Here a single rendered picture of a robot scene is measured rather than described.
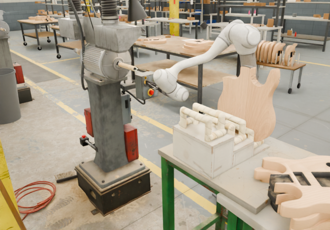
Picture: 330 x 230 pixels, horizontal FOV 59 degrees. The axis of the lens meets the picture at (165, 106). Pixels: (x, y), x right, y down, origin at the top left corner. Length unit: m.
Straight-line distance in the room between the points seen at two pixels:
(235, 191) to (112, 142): 1.42
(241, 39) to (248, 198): 0.99
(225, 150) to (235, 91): 0.38
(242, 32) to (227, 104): 0.49
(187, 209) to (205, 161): 1.32
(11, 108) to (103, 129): 2.51
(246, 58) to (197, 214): 1.35
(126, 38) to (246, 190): 1.09
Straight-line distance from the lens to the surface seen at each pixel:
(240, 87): 1.57
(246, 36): 1.86
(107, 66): 2.10
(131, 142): 2.58
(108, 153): 2.52
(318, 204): 1.18
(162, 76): 1.84
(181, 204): 2.67
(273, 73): 1.44
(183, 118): 1.39
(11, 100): 4.69
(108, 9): 1.93
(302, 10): 13.41
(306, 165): 1.38
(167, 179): 1.65
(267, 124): 1.53
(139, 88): 2.32
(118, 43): 1.78
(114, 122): 2.44
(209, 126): 1.27
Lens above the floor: 1.72
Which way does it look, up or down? 21 degrees down
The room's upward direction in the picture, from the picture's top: 1 degrees counter-clockwise
